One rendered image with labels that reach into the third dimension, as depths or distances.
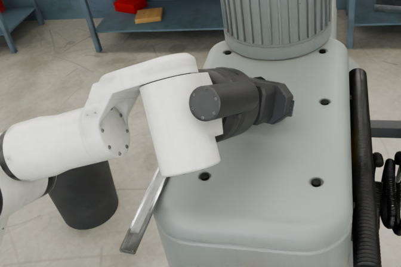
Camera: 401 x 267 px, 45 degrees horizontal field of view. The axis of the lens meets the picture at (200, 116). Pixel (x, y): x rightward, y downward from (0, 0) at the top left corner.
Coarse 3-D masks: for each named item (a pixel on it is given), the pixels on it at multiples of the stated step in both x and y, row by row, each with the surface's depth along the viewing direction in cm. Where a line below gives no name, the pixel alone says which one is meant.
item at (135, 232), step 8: (160, 176) 64; (152, 184) 64; (160, 184) 63; (152, 192) 62; (160, 192) 62; (144, 200) 61; (152, 200) 61; (144, 208) 60; (152, 208) 60; (136, 216) 60; (144, 216) 59; (136, 224) 58; (144, 224) 58; (128, 232) 58; (136, 232) 57; (128, 240) 57; (136, 240) 57; (120, 248) 56; (128, 248) 56; (136, 248) 56
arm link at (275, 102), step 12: (228, 72) 57; (240, 72) 59; (264, 84) 64; (276, 84) 64; (264, 96) 61; (276, 96) 64; (288, 96) 64; (264, 108) 61; (276, 108) 64; (288, 108) 64; (252, 120) 59; (264, 120) 63; (276, 120) 64; (240, 132) 59
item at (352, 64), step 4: (348, 60) 141; (352, 60) 140; (348, 64) 139; (352, 64) 139; (356, 64) 138; (352, 68) 137; (360, 68) 137; (352, 244) 146; (352, 248) 148; (352, 252) 149; (352, 256) 150; (352, 260) 151; (352, 264) 152
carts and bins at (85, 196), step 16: (64, 176) 278; (80, 176) 282; (96, 176) 291; (64, 192) 287; (80, 192) 289; (96, 192) 296; (112, 192) 313; (64, 208) 299; (80, 208) 297; (96, 208) 303; (112, 208) 315; (80, 224) 308; (96, 224) 310
